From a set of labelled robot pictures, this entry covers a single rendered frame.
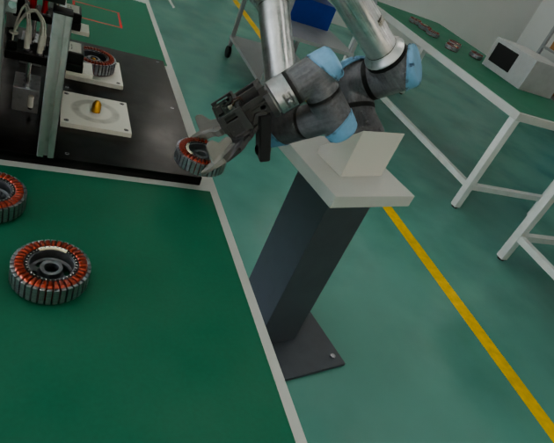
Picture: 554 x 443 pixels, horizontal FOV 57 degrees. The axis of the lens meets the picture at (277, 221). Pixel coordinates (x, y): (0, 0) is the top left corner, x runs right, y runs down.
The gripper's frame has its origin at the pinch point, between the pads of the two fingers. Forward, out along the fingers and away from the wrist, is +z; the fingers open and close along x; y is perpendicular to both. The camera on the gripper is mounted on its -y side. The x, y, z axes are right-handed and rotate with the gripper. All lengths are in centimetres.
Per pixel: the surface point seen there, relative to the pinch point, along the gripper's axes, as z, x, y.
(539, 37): -417, -515, -488
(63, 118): 20.2, -14.3, 17.3
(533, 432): -40, 32, -171
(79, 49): 8.8, -19.4, 25.3
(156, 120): 7.1, -23.1, 0.3
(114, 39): 13, -77, 3
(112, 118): 13.3, -18.2, 9.3
